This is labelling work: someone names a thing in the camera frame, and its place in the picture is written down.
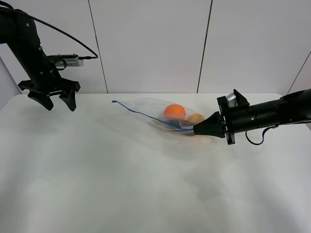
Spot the black camera cable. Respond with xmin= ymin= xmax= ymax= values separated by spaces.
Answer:
xmin=244 ymin=125 xmax=277 ymax=146
xmin=0 ymin=1 xmax=99 ymax=71

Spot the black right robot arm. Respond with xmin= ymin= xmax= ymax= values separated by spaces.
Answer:
xmin=193 ymin=89 xmax=311 ymax=145

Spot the orange fruit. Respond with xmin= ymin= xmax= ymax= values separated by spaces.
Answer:
xmin=163 ymin=104 xmax=186 ymax=120

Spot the clear zip bag blue seal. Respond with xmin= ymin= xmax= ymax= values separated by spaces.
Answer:
xmin=112 ymin=98 xmax=206 ymax=136

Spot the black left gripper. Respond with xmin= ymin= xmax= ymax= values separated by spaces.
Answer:
xmin=18 ymin=70 xmax=81 ymax=112

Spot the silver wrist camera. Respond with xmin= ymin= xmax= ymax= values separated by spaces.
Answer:
xmin=226 ymin=93 xmax=238 ymax=107
xmin=48 ymin=54 xmax=84 ymax=68

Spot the purple eggplant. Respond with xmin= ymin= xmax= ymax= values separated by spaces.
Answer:
xmin=165 ymin=118 xmax=193 ymax=130

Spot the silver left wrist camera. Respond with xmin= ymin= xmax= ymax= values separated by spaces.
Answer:
xmin=48 ymin=54 xmax=84 ymax=68

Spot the yellow pear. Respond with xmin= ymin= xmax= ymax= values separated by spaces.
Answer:
xmin=187 ymin=113 xmax=206 ymax=125

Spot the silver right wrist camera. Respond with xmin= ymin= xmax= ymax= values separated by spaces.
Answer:
xmin=226 ymin=93 xmax=238 ymax=107

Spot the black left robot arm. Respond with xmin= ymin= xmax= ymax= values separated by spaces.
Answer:
xmin=0 ymin=9 xmax=80 ymax=111

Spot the black right camera cable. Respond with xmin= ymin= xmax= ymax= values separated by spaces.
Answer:
xmin=244 ymin=125 xmax=277 ymax=146

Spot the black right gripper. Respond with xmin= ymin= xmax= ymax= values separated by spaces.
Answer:
xmin=193 ymin=89 xmax=250 ymax=145

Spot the black left camera cable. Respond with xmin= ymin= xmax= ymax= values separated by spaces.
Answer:
xmin=0 ymin=1 xmax=99 ymax=71

